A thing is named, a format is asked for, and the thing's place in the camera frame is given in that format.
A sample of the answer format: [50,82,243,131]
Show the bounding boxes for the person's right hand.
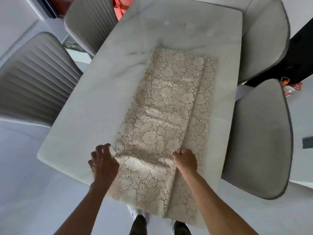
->
[172,148,198,177]

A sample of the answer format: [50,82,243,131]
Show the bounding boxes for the person's left hand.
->
[88,143,120,187]

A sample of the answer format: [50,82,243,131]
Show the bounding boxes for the person's leg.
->
[127,204,150,235]
[172,220,192,235]

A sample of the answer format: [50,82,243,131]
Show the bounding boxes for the person's left forearm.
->
[53,180,116,235]

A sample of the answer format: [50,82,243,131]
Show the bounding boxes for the person's right leg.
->
[172,220,192,235]

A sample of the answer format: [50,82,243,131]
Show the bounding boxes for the person's left leg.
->
[127,204,150,235]

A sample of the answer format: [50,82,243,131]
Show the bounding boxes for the beige floral lace tablecloth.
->
[106,46,219,228]

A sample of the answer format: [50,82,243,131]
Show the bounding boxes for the grey ribbed upholstered chair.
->
[0,32,84,129]
[63,0,119,57]

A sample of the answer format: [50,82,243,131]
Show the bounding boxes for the black dark furniture panel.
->
[244,26,313,87]

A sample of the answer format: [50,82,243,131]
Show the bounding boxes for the clear plastic bag, red items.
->
[280,77,304,98]

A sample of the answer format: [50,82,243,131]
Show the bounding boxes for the orange metal frame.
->
[111,0,124,21]

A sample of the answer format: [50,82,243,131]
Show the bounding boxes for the person's right forearm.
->
[177,169,260,235]

